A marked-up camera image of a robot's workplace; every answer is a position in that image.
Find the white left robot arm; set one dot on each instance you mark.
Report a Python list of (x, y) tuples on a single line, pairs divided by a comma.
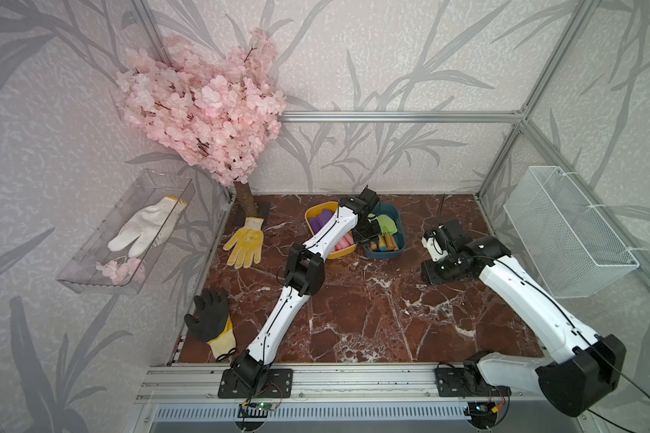
[(304, 277)]

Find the white wire mesh basket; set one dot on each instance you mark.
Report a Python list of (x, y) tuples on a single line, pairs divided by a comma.
[(573, 247)]

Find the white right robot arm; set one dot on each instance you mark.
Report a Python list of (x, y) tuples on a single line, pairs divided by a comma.
[(580, 367)]

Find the white cotton glove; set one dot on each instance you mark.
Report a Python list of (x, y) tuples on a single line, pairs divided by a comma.
[(149, 227)]

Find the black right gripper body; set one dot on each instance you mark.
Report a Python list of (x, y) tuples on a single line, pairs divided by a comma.
[(440, 271)]

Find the black and yellow glove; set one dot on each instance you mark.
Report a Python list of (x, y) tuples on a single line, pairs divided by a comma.
[(211, 323)]

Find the purple square shovel pink handle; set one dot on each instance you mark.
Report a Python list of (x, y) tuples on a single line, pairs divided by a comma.
[(325, 216)]

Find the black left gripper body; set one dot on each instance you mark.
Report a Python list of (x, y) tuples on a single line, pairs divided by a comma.
[(366, 232)]

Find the clear acrylic wall shelf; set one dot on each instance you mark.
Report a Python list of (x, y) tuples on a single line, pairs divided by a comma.
[(119, 256)]

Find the dark teal storage box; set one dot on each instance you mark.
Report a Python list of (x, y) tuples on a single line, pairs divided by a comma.
[(400, 236)]

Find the yellow storage box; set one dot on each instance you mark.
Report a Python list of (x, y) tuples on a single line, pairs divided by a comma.
[(314, 212)]

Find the pink cherry blossom tree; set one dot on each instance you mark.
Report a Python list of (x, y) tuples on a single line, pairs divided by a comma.
[(218, 117)]

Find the green trowel yellow handle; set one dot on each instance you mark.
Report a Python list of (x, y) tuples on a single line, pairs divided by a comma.
[(381, 244)]

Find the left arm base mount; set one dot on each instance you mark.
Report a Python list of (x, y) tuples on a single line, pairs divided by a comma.
[(247, 378)]

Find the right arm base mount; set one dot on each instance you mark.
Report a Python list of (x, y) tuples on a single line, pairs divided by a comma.
[(460, 379)]

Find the aluminium front rail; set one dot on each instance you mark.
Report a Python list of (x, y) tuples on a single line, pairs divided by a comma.
[(309, 383)]

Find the pink blossom sprig on shelf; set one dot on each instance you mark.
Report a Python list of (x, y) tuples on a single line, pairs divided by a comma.
[(122, 270)]

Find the yellow rubber glove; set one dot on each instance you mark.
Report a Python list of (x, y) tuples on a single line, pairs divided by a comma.
[(246, 245)]

